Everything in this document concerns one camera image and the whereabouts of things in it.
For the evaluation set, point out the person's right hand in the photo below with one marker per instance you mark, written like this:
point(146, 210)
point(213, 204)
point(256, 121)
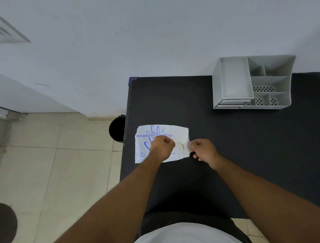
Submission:
point(206, 151)

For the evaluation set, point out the person's left hand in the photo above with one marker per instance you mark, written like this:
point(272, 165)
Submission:
point(158, 149)

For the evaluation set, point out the person's right fingers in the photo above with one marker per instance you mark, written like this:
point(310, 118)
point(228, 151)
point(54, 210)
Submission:
point(195, 145)

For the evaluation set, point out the person's left fingers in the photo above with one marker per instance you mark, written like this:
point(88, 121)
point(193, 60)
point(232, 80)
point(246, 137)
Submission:
point(169, 144)

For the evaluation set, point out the clear disposable plastic glove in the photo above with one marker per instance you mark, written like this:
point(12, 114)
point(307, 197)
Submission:
point(182, 146)

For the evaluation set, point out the white glove packet blue print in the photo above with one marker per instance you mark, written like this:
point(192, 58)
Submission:
point(143, 150)

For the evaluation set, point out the person's left forearm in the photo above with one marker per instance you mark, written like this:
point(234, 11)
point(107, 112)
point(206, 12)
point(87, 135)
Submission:
point(125, 197)

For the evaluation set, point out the person's right forearm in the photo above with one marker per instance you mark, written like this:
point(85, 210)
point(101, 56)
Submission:
point(262, 200)

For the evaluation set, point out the black trash bin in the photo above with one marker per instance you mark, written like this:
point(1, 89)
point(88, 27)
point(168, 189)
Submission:
point(117, 129)

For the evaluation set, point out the blue table corner guard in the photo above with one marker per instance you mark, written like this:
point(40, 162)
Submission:
point(132, 79)

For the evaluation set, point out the grey plastic desk organizer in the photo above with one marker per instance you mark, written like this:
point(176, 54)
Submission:
point(235, 80)

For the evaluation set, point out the white shirt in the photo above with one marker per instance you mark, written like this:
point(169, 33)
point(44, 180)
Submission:
point(187, 234)

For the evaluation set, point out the dark round stool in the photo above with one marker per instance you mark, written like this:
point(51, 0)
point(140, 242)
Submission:
point(7, 224)

